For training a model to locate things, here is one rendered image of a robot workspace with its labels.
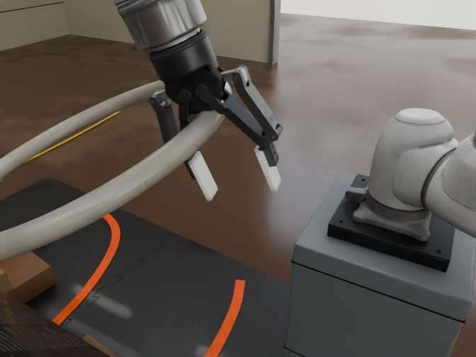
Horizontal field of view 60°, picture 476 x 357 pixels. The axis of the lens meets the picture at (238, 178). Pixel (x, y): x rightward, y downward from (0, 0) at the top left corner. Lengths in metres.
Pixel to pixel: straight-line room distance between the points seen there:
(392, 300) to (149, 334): 1.12
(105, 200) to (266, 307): 1.54
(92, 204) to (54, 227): 0.04
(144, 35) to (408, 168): 0.66
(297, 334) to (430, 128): 0.67
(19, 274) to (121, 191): 1.72
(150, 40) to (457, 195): 0.65
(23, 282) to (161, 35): 1.74
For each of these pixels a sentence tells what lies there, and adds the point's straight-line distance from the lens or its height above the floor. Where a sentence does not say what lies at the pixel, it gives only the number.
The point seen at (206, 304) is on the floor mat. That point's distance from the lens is 1.94.
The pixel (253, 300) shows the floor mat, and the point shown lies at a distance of 1.95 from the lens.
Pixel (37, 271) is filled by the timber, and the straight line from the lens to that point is 2.12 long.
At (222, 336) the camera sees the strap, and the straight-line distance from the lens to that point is 1.82.
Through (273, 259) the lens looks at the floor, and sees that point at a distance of 2.17.
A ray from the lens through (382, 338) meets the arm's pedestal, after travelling 1.14.
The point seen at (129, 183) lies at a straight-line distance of 0.45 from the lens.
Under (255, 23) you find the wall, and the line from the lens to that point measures 5.50.
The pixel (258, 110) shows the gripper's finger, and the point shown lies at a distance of 0.50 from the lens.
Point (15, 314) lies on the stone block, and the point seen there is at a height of 0.66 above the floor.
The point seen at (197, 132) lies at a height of 1.26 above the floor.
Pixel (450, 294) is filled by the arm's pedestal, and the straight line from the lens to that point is 1.01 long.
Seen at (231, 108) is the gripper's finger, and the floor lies 1.27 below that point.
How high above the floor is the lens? 1.46
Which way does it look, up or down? 31 degrees down
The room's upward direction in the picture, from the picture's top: straight up
